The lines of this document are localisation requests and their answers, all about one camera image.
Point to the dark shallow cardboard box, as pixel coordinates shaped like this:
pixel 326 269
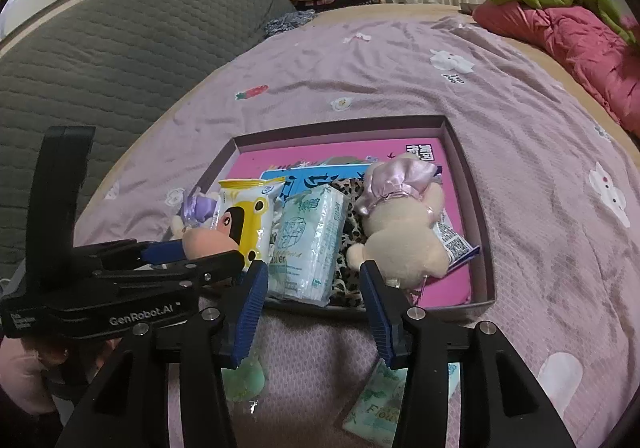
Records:
pixel 475 228

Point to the pink quilt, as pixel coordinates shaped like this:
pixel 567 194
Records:
pixel 575 38

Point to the person's left hand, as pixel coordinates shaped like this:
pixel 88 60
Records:
pixel 20 373

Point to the white purple cartoon packet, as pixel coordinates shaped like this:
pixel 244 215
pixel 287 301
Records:
pixel 457 245

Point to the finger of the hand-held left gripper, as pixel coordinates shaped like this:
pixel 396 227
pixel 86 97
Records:
pixel 165 253
pixel 215 265

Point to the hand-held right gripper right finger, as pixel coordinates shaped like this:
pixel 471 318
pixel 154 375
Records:
pixel 382 318

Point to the leopard print scrunchie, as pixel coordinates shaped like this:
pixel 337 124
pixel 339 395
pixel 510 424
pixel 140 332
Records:
pixel 350 278

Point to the green powder puff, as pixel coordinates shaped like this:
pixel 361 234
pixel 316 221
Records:
pixel 247 378

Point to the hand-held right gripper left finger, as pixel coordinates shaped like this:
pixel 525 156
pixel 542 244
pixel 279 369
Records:
pixel 247 318

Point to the pale blue tissue pack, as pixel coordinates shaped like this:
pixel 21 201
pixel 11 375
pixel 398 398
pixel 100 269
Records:
pixel 305 248

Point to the peach makeup sponge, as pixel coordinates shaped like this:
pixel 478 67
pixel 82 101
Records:
pixel 205 243

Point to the blue patterned cloth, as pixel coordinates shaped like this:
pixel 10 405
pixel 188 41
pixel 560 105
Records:
pixel 290 22

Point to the grey quilted headboard cover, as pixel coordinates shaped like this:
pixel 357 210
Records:
pixel 125 53

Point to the green floral tissue pack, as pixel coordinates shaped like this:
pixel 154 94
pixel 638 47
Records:
pixel 375 408

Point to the yellow cartoon packet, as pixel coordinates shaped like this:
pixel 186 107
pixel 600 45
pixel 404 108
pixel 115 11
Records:
pixel 245 223

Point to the pink book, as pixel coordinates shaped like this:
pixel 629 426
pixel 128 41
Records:
pixel 450 278

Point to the small plush purple bow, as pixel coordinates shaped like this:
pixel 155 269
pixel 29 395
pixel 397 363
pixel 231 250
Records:
pixel 197 208

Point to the beige plush toy pink hat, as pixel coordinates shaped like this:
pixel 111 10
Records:
pixel 400 238

